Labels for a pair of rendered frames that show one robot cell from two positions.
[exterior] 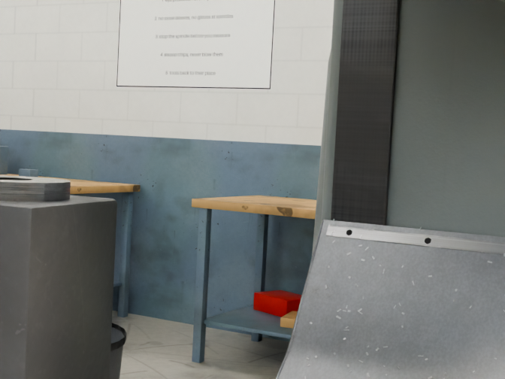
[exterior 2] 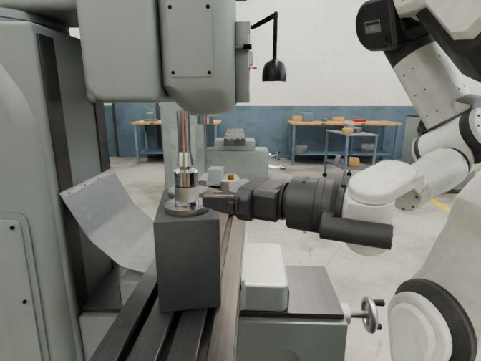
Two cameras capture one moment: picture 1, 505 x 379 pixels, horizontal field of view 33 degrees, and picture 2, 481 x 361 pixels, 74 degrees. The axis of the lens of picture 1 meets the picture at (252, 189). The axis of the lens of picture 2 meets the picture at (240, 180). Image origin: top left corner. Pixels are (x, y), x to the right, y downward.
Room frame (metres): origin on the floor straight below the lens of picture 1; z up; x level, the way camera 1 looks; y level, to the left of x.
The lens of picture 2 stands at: (0.83, 0.85, 1.35)
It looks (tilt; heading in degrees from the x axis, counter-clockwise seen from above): 14 degrees down; 243
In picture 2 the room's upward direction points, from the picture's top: straight up
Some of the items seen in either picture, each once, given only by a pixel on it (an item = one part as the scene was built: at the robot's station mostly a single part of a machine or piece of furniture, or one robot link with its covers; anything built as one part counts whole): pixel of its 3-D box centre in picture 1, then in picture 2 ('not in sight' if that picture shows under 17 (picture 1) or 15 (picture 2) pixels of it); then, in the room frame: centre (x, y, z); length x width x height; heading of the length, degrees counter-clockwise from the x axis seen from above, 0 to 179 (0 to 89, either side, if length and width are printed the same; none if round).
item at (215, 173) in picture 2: not in sight; (216, 175); (0.38, -0.24, 1.07); 0.06 x 0.05 x 0.06; 58
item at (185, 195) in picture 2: not in sight; (186, 188); (0.66, 0.27, 1.18); 0.05 x 0.05 x 0.06
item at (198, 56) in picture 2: not in sight; (201, 54); (0.50, -0.04, 1.47); 0.21 x 0.19 x 0.32; 61
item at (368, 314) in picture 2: not in sight; (358, 314); (0.07, 0.21, 0.65); 0.16 x 0.12 x 0.12; 151
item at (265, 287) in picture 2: not in sight; (209, 268); (0.50, -0.03, 0.81); 0.50 x 0.35 x 0.12; 151
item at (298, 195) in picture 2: not in sight; (280, 202); (0.54, 0.43, 1.18); 0.13 x 0.12 x 0.10; 40
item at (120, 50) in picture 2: not in sight; (134, 54); (0.67, -0.13, 1.47); 0.24 x 0.19 x 0.26; 61
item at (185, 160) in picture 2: not in sight; (184, 141); (0.66, 0.27, 1.27); 0.03 x 0.03 x 0.11
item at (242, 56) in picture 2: not in sight; (243, 64); (0.40, 0.02, 1.45); 0.04 x 0.04 x 0.21; 61
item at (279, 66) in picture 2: not in sight; (274, 70); (0.30, 0.02, 1.43); 0.07 x 0.07 x 0.06
